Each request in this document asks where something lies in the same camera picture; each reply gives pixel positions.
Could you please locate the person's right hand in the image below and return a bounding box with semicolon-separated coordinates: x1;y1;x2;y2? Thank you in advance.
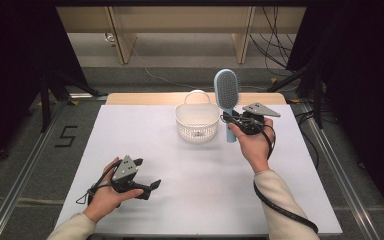
228;117;276;175

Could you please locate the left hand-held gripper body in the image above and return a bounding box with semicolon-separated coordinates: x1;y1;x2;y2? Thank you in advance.
110;154;152;201

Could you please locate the hand-held gripper black cable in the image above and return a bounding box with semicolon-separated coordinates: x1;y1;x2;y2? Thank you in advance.
75;160;122;206
219;114;320;235

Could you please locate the left hand-held gripper black cable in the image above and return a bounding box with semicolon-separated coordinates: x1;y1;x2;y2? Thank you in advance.
75;160;122;206

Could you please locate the light blue hairbrush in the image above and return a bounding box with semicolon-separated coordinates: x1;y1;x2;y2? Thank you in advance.
213;68;241;144

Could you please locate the bundle of black cables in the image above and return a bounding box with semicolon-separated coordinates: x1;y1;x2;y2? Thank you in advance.
249;5;303;78

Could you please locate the person's left hand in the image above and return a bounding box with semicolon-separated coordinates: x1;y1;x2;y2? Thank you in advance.
82;157;145;224

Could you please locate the white slotted plastic basket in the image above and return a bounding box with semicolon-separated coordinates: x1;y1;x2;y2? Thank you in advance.
174;89;222;144

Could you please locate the metal floor rail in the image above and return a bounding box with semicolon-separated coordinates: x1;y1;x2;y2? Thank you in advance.
0;99;68;240
299;103;382;240

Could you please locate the light wooden table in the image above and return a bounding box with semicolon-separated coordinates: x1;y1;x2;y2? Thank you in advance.
105;91;288;107

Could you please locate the beige wooden desk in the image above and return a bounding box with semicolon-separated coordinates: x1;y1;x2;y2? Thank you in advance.
55;5;307;65

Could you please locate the right hand-held gripper black cable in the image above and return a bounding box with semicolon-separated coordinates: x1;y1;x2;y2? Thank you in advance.
219;114;320;235

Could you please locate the dark curtain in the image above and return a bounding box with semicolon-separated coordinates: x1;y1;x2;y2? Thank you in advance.
285;0;384;228
0;0;90;175

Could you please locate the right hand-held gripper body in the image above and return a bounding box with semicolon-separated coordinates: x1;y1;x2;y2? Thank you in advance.
237;101;282;136

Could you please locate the black metal stand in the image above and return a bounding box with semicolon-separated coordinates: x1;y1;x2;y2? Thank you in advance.
265;64;325;130
39;69;110;134

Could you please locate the white table cover sheet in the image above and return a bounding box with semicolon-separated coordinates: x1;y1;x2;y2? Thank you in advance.
55;104;344;236

